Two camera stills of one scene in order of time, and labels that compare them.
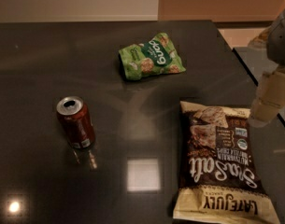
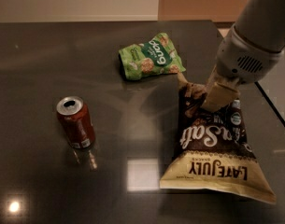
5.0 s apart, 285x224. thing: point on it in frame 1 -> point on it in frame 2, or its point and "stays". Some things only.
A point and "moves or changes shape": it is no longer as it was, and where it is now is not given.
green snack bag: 155,56 stays
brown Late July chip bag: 218,181 moves or changes shape
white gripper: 280,44 -> 241,59
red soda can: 77,121 stays
